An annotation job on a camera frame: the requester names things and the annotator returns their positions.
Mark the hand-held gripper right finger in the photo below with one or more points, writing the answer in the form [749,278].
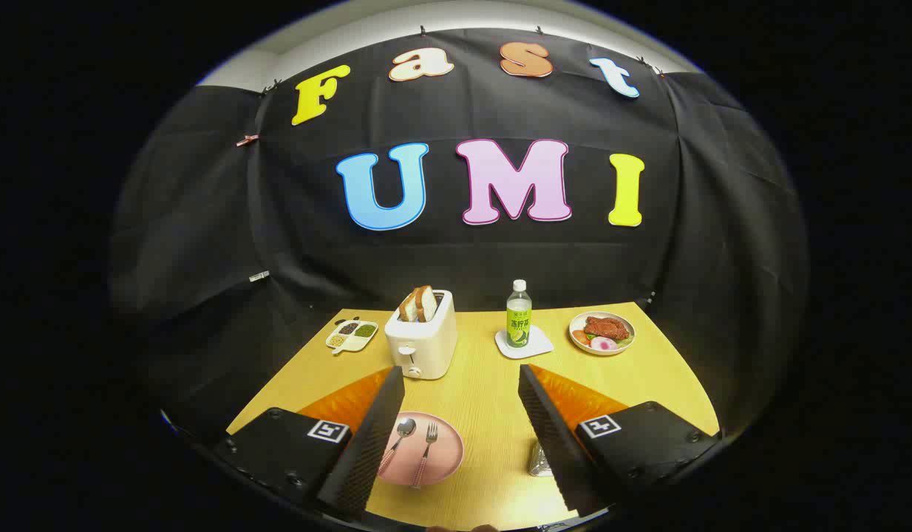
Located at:
[552,436]

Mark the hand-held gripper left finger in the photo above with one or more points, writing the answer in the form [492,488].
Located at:
[371,443]

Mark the perforated metal basket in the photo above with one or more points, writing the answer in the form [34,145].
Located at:
[539,464]

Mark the pink round plate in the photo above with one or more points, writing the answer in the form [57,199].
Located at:
[448,451]

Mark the white square coaster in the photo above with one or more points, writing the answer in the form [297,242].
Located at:
[537,346]

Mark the orange food slice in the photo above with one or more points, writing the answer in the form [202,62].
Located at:
[581,338]

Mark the pink and white food slice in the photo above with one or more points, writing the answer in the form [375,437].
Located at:
[602,343]

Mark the white divided condiment dish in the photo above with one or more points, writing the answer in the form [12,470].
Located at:
[352,334]

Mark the white food plate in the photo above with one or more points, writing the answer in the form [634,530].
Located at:
[578,325]

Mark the white toaster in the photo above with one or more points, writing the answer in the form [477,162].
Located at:
[426,343]

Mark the green label drink bottle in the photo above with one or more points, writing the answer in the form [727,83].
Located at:
[519,321]

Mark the brown meat piece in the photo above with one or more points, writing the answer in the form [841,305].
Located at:
[606,327]

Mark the toast bread slice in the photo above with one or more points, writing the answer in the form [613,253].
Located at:
[408,307]
[428,303]

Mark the orange cloth clip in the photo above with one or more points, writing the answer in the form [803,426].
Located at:
[246,140]

